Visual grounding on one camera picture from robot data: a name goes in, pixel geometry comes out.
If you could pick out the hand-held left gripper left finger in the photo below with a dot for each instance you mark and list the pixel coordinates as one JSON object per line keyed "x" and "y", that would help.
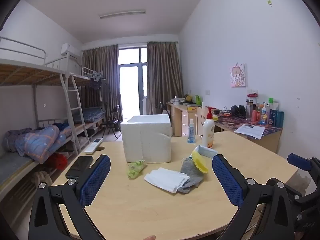
{"x": 95, "y": 180}

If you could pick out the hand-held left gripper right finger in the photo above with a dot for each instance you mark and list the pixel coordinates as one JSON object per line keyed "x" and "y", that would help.
{"x": 227, "y": 180}

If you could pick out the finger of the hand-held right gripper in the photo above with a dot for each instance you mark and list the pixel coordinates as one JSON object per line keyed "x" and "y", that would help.
{"x": 296, "y": 197}
{"x": 298, "y": 161}

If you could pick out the yellow silicone brush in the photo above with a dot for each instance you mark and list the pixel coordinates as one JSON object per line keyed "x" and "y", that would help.
{"x": 200, "y": 161}

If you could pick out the grey sock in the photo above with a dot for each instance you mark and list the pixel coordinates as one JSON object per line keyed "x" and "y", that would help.
{"x": 188, "y": 175}

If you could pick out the green snack packet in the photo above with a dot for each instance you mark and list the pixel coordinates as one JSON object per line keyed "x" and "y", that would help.
{"x": 136, "y": 168}

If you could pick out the white tissue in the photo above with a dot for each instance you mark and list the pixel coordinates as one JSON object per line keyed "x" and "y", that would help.
{"x": 166, "y": 178}

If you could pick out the white foam box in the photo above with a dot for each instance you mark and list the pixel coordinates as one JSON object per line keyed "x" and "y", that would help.
{"x": 146, "y": 140}

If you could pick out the person's left hand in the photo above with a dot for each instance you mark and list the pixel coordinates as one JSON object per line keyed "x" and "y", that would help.
{"x": 148, "y": 238}

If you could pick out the black smartphone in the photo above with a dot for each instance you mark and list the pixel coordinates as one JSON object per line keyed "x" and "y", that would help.
{"x": 79, "y": 166}

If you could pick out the white remote control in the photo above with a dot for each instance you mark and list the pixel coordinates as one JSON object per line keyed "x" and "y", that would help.
{"x": 93, "y": 146}

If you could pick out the red bag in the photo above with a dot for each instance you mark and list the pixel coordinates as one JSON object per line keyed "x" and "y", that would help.
{"x": 57, "y": 161}

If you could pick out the dark blue bottle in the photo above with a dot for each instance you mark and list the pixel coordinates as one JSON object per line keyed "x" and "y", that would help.
{"x": 272, "y": 118}

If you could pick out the white lotion pump bottle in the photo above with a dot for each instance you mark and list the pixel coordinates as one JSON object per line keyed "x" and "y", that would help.
{"x": 208, "y": 132}

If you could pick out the printed paper sheet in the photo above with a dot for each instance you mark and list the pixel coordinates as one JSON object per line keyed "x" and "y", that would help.
{"x": 250, "y": 131}

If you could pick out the yellow figure bottle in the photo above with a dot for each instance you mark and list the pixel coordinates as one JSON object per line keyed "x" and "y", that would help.
{"x": 263, "y": 118}

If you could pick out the small clear spray bottle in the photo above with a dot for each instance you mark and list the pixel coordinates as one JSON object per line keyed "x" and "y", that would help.
{"x": 191, "y": 133}

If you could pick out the black folding chair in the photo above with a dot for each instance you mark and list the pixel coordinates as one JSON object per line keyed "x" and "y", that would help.
{"x": 112, "y": 122}

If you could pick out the orange bottle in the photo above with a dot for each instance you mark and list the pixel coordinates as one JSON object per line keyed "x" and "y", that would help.
{"x": 255, "y": 116}

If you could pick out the dark blue cloth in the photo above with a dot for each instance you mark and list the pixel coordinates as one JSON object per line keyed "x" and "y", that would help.
{"x": 62, "y": 126}

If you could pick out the white bottle with green cap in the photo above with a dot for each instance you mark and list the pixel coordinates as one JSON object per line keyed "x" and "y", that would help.
{"x": 270, "y": 103}

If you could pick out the blue plaid blanket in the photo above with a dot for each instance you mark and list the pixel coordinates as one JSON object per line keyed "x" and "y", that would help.
{"x": 93, "y": 115}

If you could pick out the wooden chair with smiley face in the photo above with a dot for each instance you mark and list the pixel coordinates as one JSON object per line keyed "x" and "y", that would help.
{"x": 200, "y": 120}

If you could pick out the blue checkered quilt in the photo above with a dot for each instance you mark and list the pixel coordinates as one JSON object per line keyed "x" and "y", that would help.
{"x": 42, "y": 140}

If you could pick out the black headphones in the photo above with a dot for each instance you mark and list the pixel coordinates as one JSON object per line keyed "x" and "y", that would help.
{"x": 238, "y": 111}

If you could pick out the steel thermos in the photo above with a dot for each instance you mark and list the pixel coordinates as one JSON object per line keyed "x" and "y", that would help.
{"x": 248, "y": 110}

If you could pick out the clear bottle with red lid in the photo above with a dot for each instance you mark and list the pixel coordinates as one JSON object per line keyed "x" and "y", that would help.
{"x": 252, "y": 100}

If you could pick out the wooden desk with drawers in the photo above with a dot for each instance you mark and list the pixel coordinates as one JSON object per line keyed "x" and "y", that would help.
{"x": 178, "y": 120}

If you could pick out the white power outlet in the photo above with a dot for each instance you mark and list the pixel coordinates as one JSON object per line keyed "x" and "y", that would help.
{"x": 252, "y": 91}

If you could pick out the green bag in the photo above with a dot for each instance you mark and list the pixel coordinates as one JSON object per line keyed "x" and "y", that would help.
{"x": 197, "y": 100}

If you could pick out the grey purple cloth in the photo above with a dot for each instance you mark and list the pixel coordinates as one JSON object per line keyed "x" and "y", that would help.
{"x": 15, "y": 137}

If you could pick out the dark bag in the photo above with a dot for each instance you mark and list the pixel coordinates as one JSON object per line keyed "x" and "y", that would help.
{"x": 162, "y": 108}

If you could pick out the glass balcony door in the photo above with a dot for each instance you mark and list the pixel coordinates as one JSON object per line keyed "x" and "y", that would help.
{"x": 130, "y": 90}

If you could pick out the hanging dark clothes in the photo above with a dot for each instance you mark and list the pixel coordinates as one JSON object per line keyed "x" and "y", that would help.
{"x": 96, "y": 83}

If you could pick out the brown curtain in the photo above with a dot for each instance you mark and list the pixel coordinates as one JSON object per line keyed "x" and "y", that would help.
{"x": 102, "y": 80}
{"x": 163, "y": 77}

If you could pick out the metal bunk bed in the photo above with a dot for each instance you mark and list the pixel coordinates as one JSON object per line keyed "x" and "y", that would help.
{"x": 30, "y": 72}
{"x": 86, "y": 78}

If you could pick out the white air conditioner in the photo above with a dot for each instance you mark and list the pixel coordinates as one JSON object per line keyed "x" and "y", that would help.
{"x": 69, "y": 51}

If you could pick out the pink wall poster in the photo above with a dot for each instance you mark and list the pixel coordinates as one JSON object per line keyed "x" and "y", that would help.
{"x": 238, "y": 75}

